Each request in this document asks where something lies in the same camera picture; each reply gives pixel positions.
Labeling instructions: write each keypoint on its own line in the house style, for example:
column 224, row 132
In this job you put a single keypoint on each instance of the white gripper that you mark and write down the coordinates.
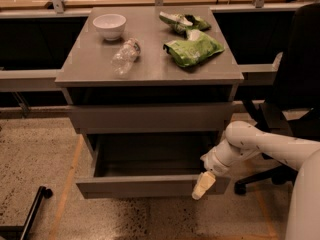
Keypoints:
column 213, row 165

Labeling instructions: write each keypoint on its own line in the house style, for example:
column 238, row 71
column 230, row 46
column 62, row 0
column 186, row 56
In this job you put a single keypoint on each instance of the grey drawer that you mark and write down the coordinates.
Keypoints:
column 151, row 118
column 146, row 164

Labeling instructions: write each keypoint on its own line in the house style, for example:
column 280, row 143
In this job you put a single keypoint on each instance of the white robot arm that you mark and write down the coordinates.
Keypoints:
column 243, row 141

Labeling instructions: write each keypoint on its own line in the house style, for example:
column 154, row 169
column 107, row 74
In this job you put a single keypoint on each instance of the grey top drawer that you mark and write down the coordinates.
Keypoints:
column 151, row 118

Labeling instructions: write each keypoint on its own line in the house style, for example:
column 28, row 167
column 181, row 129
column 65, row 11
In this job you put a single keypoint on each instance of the grey drawer cabinet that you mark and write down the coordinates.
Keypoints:
column 87, row 77

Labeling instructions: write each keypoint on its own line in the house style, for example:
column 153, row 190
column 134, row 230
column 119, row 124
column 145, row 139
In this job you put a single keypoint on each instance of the black office chair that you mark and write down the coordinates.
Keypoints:
column 292, row 107

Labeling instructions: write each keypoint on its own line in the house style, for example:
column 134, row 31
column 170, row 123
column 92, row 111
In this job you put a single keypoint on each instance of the large green chip bag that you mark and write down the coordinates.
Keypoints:
column 196, row 48

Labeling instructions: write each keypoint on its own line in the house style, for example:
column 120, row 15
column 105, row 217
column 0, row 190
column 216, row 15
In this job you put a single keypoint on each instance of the clear plastic bottle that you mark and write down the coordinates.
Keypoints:
column 124, row 58

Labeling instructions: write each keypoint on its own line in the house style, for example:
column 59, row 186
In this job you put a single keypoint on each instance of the small green chip bag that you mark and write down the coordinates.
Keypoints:
column 180, row 23

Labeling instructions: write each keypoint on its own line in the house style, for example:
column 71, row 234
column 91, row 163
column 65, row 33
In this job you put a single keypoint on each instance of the black wheeled stand leg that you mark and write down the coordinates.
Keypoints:
column 22, row 232

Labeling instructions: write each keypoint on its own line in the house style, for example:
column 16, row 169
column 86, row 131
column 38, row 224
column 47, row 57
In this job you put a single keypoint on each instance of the white ceramic bowl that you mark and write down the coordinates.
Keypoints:
column 110, row 26

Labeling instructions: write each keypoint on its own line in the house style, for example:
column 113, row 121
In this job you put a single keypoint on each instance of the grey metal desk frame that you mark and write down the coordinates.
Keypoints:
column 35, row 44

